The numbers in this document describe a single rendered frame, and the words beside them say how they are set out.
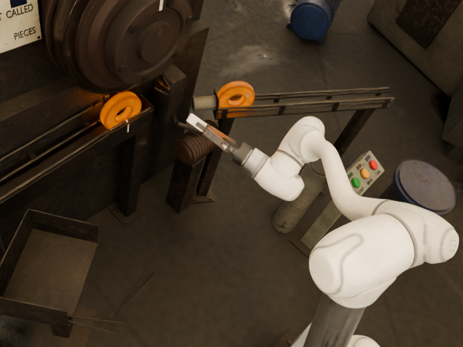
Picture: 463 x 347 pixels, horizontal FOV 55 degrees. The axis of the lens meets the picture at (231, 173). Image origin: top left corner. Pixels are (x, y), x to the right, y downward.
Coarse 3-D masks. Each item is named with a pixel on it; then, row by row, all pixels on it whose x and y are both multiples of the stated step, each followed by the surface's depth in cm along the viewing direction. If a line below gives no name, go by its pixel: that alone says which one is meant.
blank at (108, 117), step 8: (120, 96) 148; (128, 96) 149; (136, 96) 153; (112, 104) 147; (120, 104) 149; (128, 104) 152; (136, 104) 155; (104, 112) 148; (112, 112) 149; (128, 112) 157; (136, 112) 159; (104, 120) 150; (112, 120) 152; (120, 120) 156
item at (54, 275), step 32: (32, 224) 133; (64, 224) 131; (96, 224) 129; (32, 256) 131; (64, 256) 133; (0, 288) 120; (32, 288) 126; (64, 288) 128; (32, 320) 122; (64, 320) 118
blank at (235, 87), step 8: (224, 88) 172; (232, 88) 171; (240, 88) 172; (248, 88) 173; (224, 96) 174; (248, 96) 176; (224, 104) 177; (232, 104) 179; (240, 104) 179; (248, 104) 180
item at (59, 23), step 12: (60, 0) 106; (72, 0) 104; (84, 0) 104; (192, 0) 136; (60, 12) 107; (72, 12) 104; (60, 24) 108; (72, 24) 107; (60, 36) 110; (72, 36) 109; (60, 48) 112; (72, 48) 112; (60, 60) 117; (72, 60) 115; (72, 72) 118; (84, 84) 125
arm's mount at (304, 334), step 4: (308, 324) 165; (308, 328) 160; (304, 332) 159; (300, 336) 158; (304, 336) 158; (296, 340) 156; (300, 340) 157; (304, 340) 157; (292, 344) 157; (296, 344) 155; (300, 344) 156
